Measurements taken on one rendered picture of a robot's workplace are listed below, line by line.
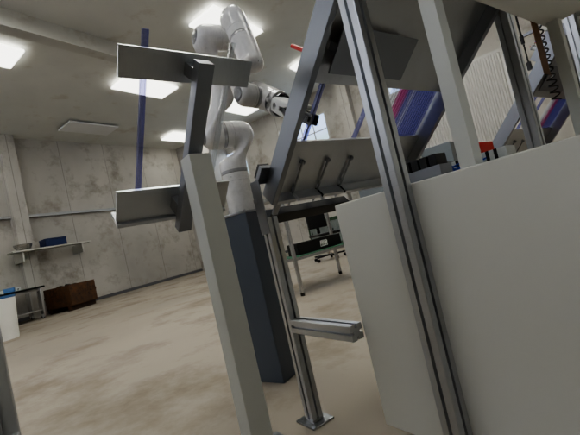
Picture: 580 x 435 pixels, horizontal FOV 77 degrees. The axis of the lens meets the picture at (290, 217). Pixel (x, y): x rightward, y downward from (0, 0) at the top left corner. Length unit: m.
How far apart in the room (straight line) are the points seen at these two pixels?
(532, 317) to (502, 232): 0.14
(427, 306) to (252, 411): 0.51
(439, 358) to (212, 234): 0.57
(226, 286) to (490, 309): 0.58
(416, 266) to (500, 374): 0.23
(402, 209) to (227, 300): 0.48
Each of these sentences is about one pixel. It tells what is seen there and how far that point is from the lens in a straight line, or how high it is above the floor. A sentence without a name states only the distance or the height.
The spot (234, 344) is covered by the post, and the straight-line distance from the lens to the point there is 0.96.
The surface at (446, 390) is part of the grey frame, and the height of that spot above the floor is 0.21.
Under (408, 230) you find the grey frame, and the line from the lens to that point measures 0.75.
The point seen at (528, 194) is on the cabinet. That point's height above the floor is 0.55.
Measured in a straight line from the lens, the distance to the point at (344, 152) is 1.30.
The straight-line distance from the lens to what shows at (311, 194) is 1.26.
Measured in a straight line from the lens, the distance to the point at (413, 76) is 1.37.
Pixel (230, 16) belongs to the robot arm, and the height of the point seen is 1.38.
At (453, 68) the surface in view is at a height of 0.80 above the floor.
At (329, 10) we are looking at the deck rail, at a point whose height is 1.05.
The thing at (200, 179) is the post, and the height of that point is 0.76.
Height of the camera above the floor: 0.58
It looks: 2 degrees up
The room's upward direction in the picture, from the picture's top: 13 degrees counter-clockwise
